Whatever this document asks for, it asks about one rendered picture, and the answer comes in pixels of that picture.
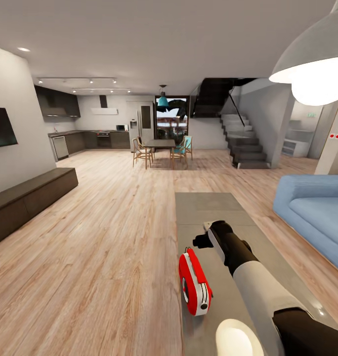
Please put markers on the radio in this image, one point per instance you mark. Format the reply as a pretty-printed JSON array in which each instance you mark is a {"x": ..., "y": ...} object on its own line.
[{"x": 196, "y": 290}]

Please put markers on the cabinet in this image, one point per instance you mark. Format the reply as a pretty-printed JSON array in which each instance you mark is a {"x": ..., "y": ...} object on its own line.
[
  {"x": 23, "y": 202},
  {"x": 69, "y": 104},
  {"x": 49, "y": 102}
]

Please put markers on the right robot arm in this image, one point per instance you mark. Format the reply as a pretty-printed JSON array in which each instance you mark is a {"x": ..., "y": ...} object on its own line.
[{"x": 283, "y": 324}]

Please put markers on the stairs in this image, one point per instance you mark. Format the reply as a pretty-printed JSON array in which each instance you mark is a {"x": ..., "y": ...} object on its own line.
[{"x": 213, "y": 99}]

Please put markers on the range hood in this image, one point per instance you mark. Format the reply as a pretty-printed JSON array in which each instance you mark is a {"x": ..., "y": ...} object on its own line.
[{"x": 104, "y": 110}]

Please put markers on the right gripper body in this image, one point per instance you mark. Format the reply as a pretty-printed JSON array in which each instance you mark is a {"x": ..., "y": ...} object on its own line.
[{"x": 203, "y": 241}]

